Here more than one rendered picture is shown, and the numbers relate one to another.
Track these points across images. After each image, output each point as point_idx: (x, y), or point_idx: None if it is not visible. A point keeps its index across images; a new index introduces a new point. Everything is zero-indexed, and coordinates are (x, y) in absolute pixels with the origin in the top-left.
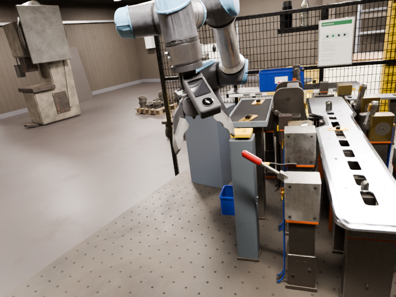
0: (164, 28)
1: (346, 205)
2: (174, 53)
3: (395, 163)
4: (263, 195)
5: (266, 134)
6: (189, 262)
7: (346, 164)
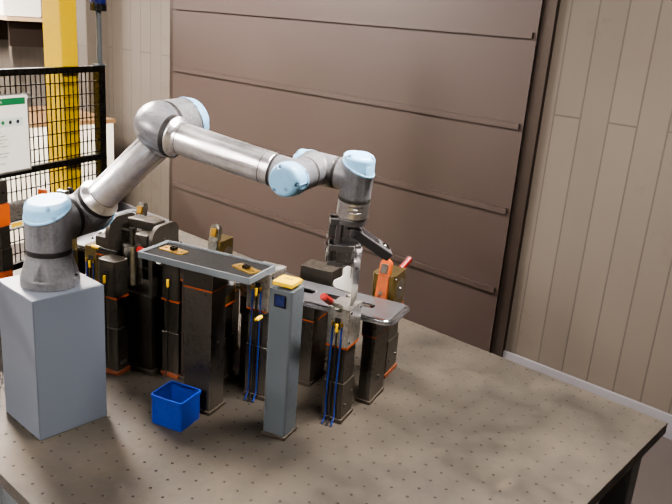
0: (365, 190)
1: (369, 313)
2: (366, 210)
3: (308, 279)
4: (223, 370)
5: (118, 303)
6: (266, 476)
7: None
